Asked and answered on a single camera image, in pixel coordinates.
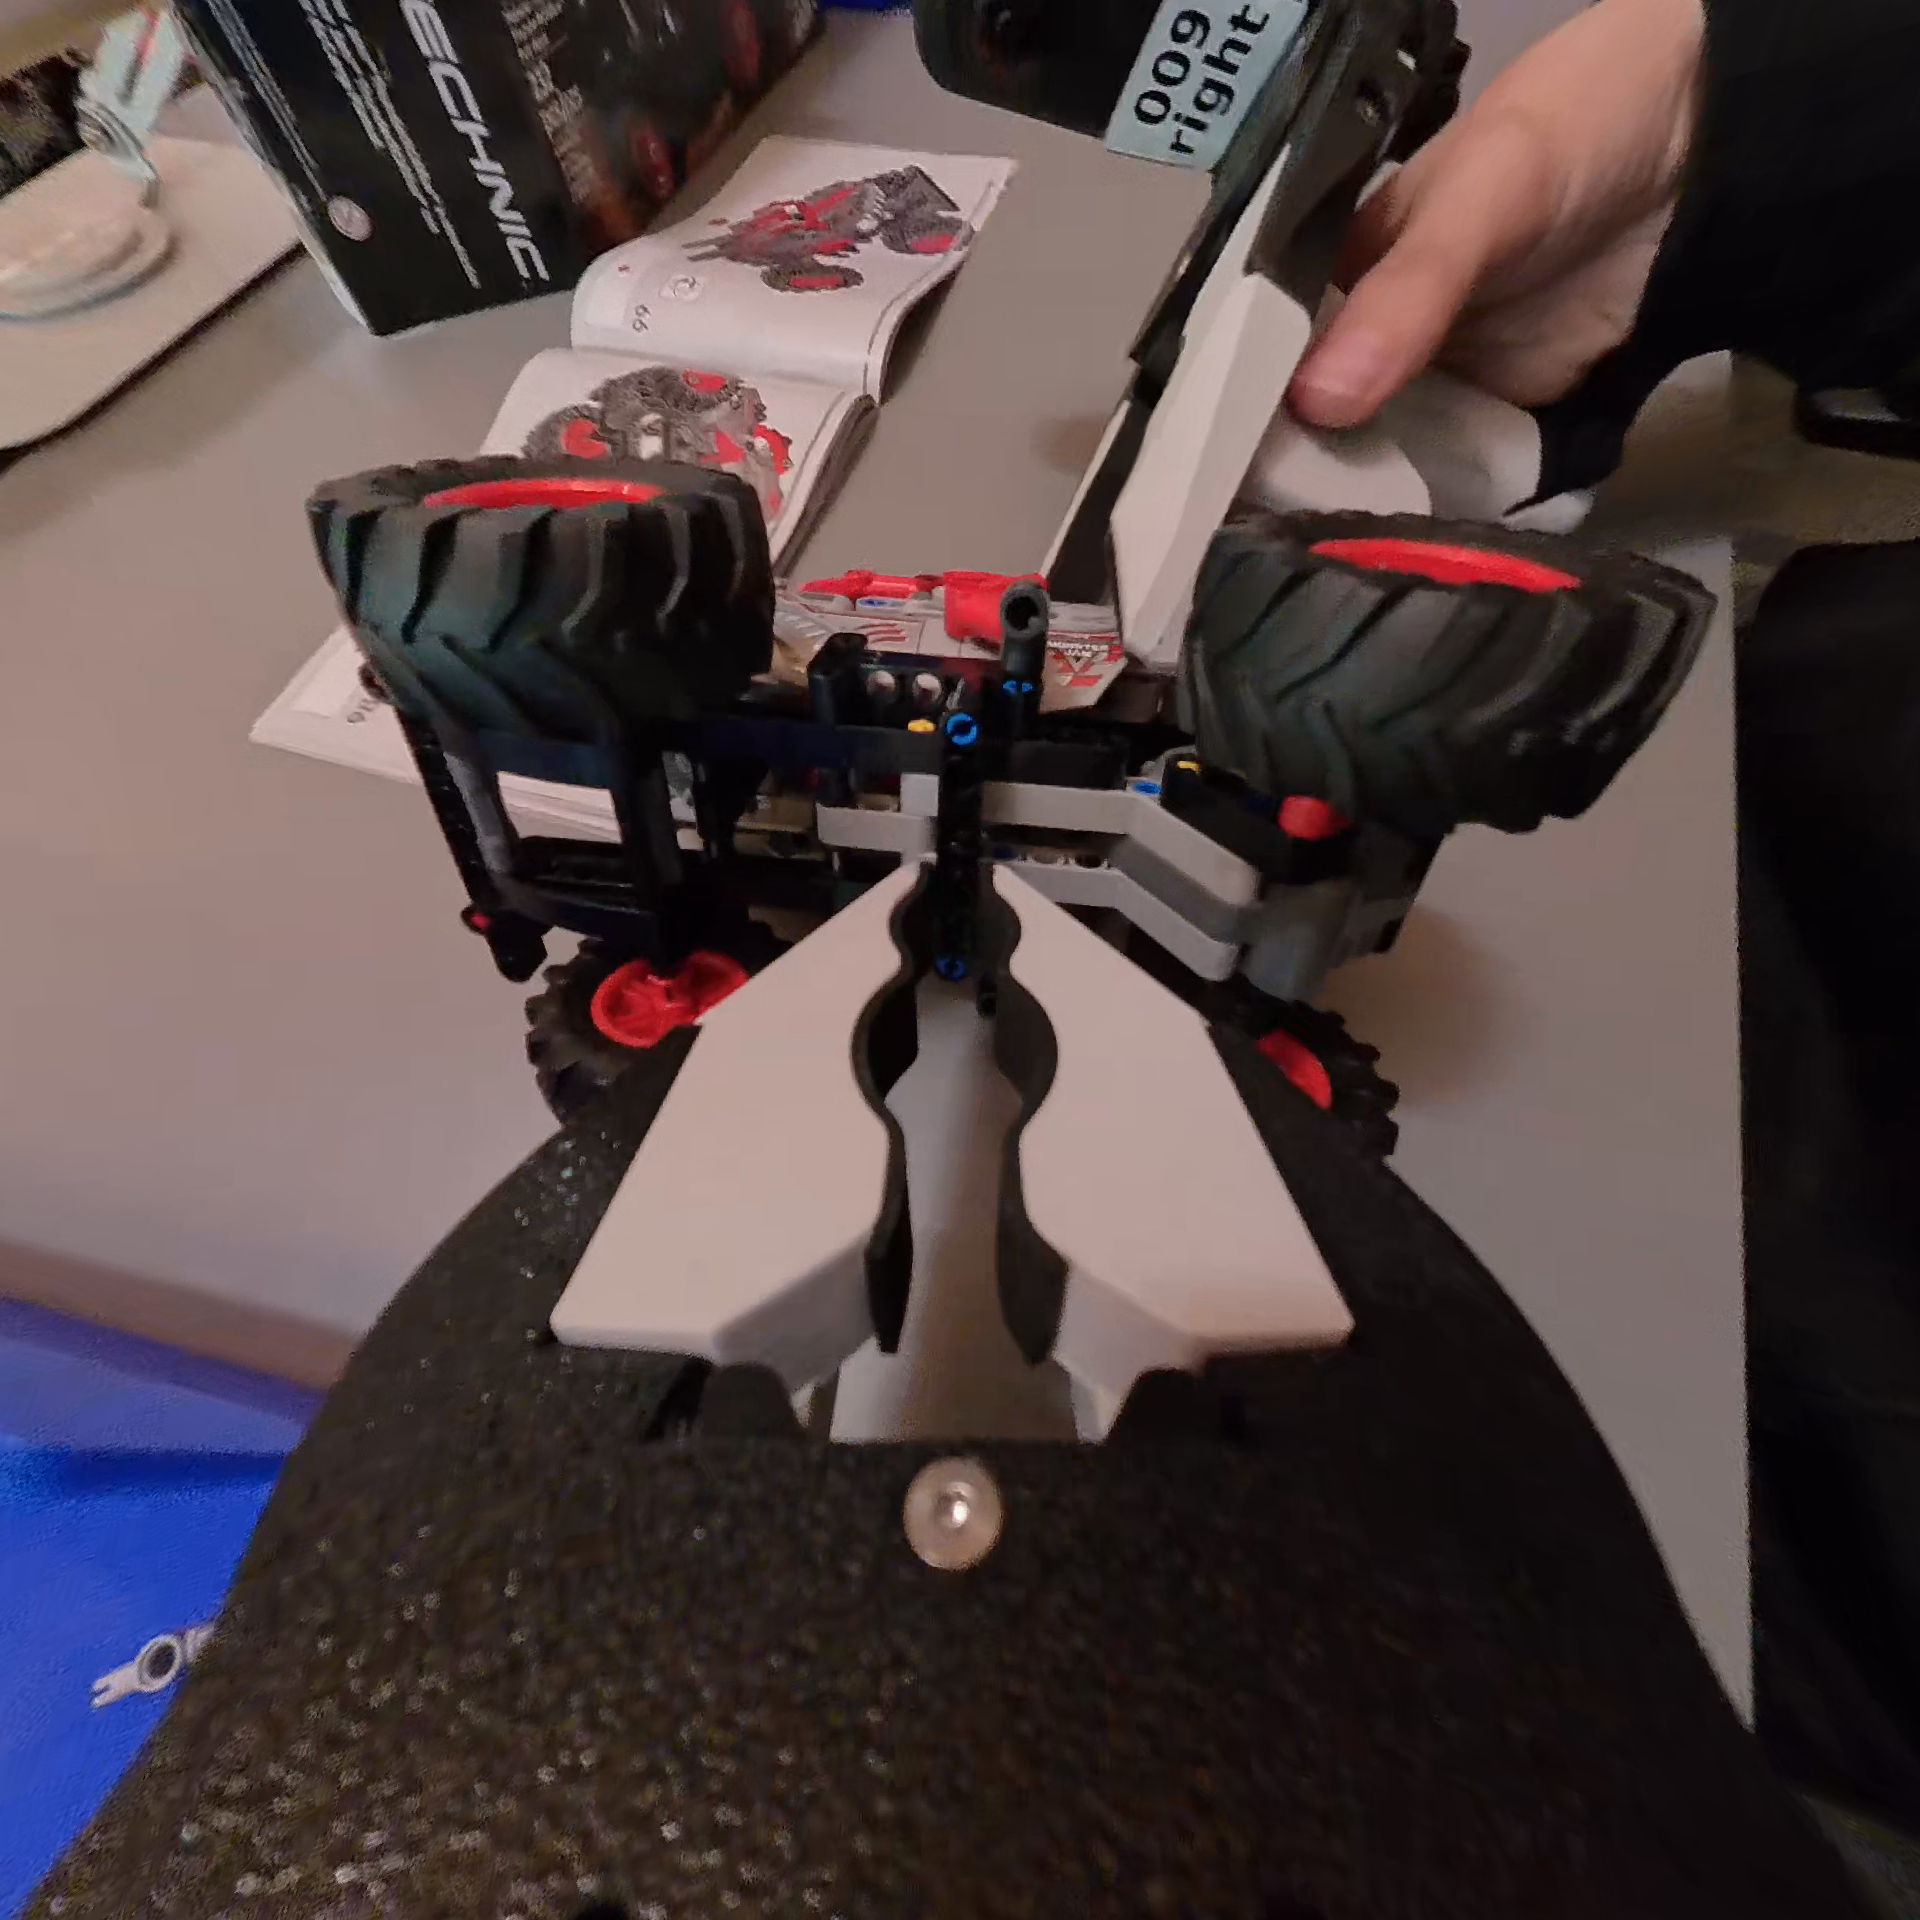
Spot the brick-built toy monster truck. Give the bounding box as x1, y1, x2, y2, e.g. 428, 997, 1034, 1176
306, 457, 1718, 1155

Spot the black toy set box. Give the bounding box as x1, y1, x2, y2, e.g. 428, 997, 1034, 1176
172, 0, 828, 337

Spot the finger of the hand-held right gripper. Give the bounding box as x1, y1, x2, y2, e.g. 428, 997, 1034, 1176
1112, 141, 1326, 665
1041, 392, 1130, 606

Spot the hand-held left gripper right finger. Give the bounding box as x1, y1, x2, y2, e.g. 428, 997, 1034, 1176
982, 866, 1355, 1440

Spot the person's black clothing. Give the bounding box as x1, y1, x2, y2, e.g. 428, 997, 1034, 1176
1732, 533, 1920, 1839

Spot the clear glass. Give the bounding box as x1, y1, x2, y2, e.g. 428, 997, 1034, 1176
76, 16, 194, 207

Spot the person's right hand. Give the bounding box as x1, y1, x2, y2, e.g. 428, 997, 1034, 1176
1290, 0, 1715, 431

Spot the blue plastic bin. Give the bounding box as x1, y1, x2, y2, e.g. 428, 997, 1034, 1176
0, 1293, 325, 1839

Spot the person's right forearm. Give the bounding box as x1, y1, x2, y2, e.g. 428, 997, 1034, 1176
1530, 0, 1920, 495

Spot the pale grey placemat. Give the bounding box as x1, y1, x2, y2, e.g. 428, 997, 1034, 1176
0, 133, 308, 451

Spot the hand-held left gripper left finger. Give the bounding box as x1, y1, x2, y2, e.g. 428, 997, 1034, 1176
552, 861, 924, 1395

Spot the white plate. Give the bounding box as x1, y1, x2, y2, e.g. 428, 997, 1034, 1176
0, 194, 176, 319

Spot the open toy instruction booklet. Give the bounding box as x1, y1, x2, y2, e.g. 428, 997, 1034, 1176
250, 135, 1020, 840

